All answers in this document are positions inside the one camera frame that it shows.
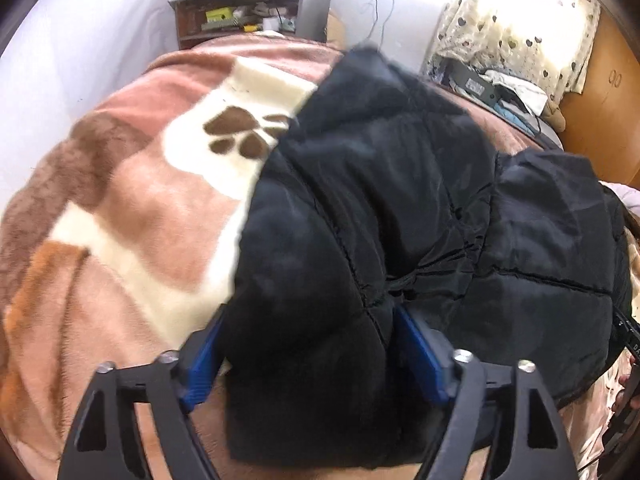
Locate brown paper bag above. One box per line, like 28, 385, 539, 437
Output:
325, 12, 347, 44

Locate grey shelf unit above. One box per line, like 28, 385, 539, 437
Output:
167, 0, 335, 52

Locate black puffer jacket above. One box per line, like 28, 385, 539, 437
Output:
217, 46, 634, 467

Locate tan plush toy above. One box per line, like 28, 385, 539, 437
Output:
543, 98, 567, 132

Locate grey flat device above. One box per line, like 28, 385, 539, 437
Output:
452, 60, 502, 103

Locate stack of folded clothes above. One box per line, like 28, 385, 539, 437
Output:
425, 55, 564, 149

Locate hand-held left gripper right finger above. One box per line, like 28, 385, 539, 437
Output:
393, 305, 582, 480

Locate white wall cable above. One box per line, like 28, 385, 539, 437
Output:
381, 0, 397, 41

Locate heart print curtain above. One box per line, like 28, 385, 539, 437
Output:
422, 0, 602, 97

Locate person's right hand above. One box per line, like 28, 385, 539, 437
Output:
613, 360, 633, 403

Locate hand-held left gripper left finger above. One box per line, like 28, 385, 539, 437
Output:
57, 310, 227, 480

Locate black wall cable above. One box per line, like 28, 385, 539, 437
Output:
364, 0, 382, 44

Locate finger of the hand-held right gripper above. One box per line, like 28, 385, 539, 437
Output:
612, 306, 640, 361

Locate wooden wardrobe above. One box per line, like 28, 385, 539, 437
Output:
556, 0, 640, 187

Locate pink cloth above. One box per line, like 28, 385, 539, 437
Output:
606, 182, 640, 217

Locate paw print plush blanket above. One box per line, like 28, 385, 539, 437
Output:
0, 30, 640, 480

